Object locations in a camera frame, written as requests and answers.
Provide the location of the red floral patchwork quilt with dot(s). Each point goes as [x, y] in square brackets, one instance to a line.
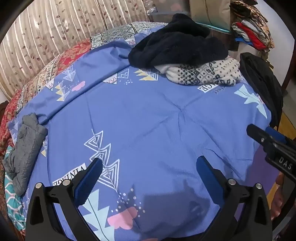
[76, 49]

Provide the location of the white patterned sweater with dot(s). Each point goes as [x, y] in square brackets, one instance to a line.
[203, 74]

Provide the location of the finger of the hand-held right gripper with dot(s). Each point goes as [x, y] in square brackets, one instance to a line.
[276, 136]
[256, 134]

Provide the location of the black jacket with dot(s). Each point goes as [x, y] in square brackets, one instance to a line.
[261, 81]

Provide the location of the clear plastic storage box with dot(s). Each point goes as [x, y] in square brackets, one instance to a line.
[166, 9]

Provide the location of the person's right hand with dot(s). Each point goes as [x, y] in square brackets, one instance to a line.
[278, 199]

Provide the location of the beige leaf-print curtain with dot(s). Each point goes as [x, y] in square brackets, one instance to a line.
[46, 34]

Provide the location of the pile of colourful clothes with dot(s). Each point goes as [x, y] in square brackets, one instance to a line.
[252, 30]

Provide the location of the dark navy fleece garment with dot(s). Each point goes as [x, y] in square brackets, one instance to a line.
[175, 46]

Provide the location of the grey garment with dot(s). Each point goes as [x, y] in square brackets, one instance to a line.
[25, 148]

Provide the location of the blue printed bed sheet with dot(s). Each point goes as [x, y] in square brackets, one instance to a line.
[161, 127]

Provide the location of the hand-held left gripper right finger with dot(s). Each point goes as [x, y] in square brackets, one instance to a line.
[209, 178]

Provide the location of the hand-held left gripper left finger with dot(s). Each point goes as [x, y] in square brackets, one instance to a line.
[89, 178]

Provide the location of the board with teal edge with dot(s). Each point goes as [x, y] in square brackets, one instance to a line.
[208, 14]

